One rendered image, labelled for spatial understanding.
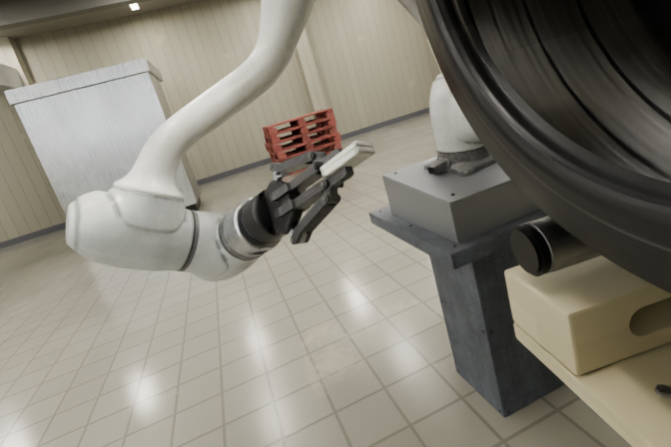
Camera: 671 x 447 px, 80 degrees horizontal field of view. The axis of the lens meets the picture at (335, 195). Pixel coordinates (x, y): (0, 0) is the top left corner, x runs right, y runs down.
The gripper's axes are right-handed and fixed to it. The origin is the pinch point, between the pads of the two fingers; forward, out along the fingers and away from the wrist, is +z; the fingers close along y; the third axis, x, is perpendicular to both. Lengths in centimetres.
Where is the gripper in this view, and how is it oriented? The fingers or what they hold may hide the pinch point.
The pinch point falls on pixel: (346, 160)
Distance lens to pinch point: 49.2
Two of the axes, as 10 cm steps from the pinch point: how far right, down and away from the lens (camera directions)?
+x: -7.1, 0.3, -7.0
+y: 3.1, 9.1, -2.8
